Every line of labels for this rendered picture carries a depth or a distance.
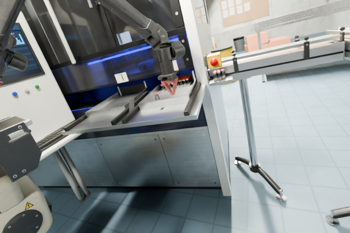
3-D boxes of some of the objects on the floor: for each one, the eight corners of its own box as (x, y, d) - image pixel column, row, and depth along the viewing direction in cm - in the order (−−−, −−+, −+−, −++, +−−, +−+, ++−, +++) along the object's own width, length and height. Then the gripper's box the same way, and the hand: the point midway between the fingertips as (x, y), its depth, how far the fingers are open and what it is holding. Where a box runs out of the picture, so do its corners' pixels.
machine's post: (223, 189, 138) (134, -210, 70) (230, 189, 136) (148, -221, 68) (223, 195, 133) (126, -231, 65) (231, 196, 131) (141, -244, 63)
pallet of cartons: (243, 62, 528) (240, 38, 506) (245, 56, 607) (242, 35, 584) (294, 53, 471) (293, 26, 449) (288, 48, 549) (287, 24, 527)
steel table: (432, 62, 238) (451, -30, 204) (260, 83, 330) (253, 23, 296) (393, 52, 304) (403, -18, 269) (259, 72, 396) (253, 22, 361)
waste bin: (246, 49, 749) (244, 35, 732) (245, 50, 713) (244, 36, 696) (235, 51, 769) (233, 38, 751) (234, 53, 733) (232, 39, 715)
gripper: (162, 60, 81) (169, 92, 86) (153, 63, 72) (162, 99, 76) (176, 57, 79) (183, 90, 83) (169, 60, 70) (177, 98, 74)
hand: (172, 93), depth 80 cm, fingers closed
